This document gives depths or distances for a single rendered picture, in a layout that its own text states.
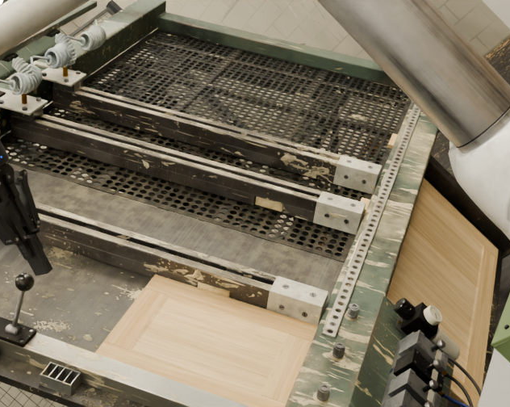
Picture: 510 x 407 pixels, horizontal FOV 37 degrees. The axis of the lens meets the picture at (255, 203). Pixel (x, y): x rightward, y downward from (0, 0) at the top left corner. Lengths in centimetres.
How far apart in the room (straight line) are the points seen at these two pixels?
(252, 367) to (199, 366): 11
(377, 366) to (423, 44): 89
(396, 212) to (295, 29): 567
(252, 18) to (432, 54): 695
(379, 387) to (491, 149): 81
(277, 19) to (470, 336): 558
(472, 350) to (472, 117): 162
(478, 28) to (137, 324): 580
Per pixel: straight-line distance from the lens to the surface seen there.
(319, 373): 162
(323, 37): 765
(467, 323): 261
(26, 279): 162
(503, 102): 100
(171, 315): 175
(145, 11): 321
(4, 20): 112
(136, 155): 224
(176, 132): 243
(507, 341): 126
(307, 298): 176
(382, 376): 170
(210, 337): 170
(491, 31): 716
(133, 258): 186
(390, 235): 207
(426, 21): 98
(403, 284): 244
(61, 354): 162
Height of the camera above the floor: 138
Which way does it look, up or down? 6 degrees down
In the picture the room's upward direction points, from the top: 47 degrees counter-clockwise
